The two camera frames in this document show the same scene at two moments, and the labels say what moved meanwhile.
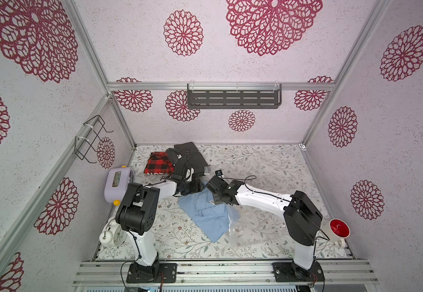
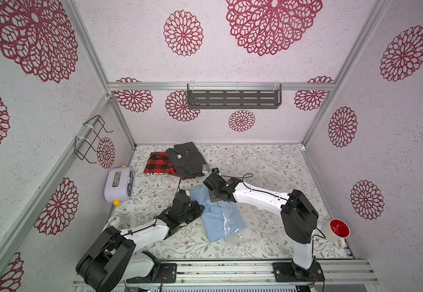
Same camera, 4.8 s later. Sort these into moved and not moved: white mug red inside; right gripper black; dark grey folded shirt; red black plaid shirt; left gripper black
Moved: left gripper black
Not moved: dark grey folded shirt; right gripper black; red black plaid shirt; white mug red inside
